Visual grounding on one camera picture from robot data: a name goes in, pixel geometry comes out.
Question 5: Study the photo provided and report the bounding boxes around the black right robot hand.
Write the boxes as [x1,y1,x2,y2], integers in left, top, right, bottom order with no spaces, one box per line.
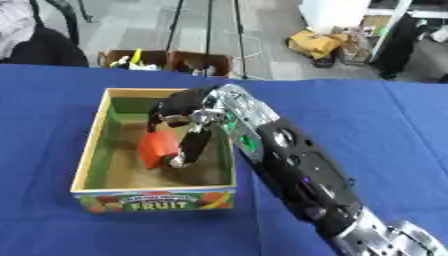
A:
[145,86,224,169]

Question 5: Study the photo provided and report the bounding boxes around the orange block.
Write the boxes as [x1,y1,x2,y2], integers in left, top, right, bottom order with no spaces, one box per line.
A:
[136,129,182,170]

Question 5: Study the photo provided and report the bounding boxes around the brown cardboard box with items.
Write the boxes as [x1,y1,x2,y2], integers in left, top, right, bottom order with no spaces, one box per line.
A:
[166,50,235,78]
[96,49,170,71]

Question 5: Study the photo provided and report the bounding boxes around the tan cardboard box green inside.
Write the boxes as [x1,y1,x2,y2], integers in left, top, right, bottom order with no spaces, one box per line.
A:
[68,87,238,214]

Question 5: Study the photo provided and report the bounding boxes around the black tripod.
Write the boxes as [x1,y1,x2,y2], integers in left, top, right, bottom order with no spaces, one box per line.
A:
[162,0,254,80]

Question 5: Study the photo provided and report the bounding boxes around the black chair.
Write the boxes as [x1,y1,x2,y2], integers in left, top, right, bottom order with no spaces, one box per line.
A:
[3,0,91,68]

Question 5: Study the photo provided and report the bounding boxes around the yellow bag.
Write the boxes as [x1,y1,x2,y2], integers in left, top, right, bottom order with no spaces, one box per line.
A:
[285,29,350,61]

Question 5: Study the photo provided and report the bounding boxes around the white cabinet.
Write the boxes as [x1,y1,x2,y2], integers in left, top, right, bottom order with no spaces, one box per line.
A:
[297,0,373,34]

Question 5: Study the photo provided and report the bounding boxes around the black hanging garment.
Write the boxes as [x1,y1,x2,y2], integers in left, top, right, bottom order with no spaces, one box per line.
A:
[372,13,427,80]

